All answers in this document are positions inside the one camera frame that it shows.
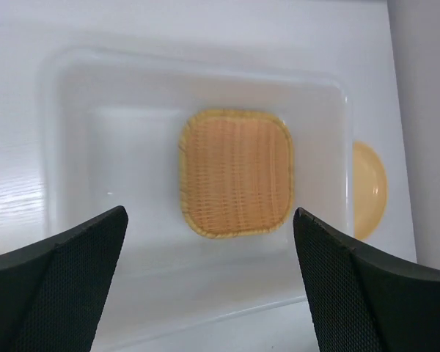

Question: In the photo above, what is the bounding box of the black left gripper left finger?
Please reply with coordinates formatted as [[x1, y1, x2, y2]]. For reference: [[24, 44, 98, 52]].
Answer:
[[0, 206, 128, 351]]

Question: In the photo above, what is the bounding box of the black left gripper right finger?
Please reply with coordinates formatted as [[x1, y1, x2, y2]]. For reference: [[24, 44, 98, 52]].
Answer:
[[293, 208, 440, 351]]

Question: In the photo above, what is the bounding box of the yellow bear plate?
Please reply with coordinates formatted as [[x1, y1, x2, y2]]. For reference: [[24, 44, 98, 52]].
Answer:
[[353, 141, 388, 241]]

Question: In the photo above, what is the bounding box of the square woven bamboo tray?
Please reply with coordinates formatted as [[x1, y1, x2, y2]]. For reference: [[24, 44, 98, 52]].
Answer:
[[178, 109, 295, 239]]

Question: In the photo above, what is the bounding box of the white plastic bin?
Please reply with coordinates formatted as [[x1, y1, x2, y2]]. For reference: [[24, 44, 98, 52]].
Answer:
[[38, 48, 353, 351]]

